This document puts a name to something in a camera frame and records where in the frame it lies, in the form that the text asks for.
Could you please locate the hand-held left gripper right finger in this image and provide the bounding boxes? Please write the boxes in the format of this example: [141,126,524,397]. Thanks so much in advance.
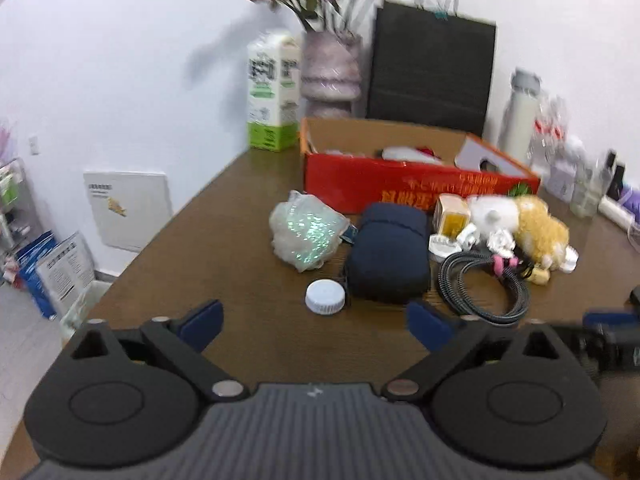
[382,300,564,404]

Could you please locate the white thermos bottle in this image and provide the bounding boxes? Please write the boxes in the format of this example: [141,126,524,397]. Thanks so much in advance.
[497,67,542,166]

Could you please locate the red cardboard box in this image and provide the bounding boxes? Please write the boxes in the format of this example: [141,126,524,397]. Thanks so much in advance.
[299,117,542,215]

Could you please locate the purple tissue pack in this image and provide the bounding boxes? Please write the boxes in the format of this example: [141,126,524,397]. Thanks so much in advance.
[617,185,640,217]

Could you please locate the small yellow box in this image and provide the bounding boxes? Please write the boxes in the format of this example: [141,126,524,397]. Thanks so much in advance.
[432,194,473,241]

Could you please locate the white power strip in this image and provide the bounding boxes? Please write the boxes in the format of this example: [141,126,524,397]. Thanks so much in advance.
[597,195,639,232]

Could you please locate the black cable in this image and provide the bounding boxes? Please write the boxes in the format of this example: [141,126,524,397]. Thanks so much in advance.
[436,250,531,323]

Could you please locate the metal storage rack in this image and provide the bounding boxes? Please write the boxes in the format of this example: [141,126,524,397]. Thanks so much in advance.
[0,157,31,261]

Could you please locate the white charger plug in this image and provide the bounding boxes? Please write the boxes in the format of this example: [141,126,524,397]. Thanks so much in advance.
[457,224,481,252]

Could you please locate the white square box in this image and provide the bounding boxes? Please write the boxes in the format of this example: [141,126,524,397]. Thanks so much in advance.
[547,157,581,201]

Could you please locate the black paper bag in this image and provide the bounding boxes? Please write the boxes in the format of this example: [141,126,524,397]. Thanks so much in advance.
[366,0,497,138]

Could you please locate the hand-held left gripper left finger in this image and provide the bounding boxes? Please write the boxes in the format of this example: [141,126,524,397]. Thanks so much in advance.
[70,299,251,403]

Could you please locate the clear drinking glass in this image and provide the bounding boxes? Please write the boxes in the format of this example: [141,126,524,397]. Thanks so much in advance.
[570,160,613,218]

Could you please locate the white round puck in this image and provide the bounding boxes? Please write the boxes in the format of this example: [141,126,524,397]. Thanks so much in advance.
[305,280,347,316]

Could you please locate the white round gadget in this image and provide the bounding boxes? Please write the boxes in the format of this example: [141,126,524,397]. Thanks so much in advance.
[562,137,587,162]

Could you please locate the mauve ribbed vase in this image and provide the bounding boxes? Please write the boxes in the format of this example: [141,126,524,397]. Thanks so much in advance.
[300,31,363,120]

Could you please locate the white green milk carton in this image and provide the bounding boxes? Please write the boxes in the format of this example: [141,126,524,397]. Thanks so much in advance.
[246,31,302,152]

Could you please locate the crumpled white wrapper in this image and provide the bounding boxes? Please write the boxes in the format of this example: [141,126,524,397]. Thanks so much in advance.
[487,227,516,257]

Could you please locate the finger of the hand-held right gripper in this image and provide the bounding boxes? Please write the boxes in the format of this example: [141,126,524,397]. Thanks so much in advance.
[582,311,640,332]

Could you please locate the clear water bottle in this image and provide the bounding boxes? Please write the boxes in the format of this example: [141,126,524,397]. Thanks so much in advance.
[549,96,571,156]
[530,107,552,171]

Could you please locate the blue white cartons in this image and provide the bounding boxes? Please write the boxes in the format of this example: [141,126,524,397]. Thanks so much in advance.
[17,232,96,321]

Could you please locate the brown wooden desk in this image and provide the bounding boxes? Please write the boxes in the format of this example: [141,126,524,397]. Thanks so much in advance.
[0,147,640,480]

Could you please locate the yellow white plush toy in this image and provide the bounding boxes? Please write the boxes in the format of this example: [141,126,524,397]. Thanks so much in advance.
[467,195,571,268]

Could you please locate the navy fabric pouch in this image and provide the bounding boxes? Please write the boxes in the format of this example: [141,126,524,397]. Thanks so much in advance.
[345,202,432,305]

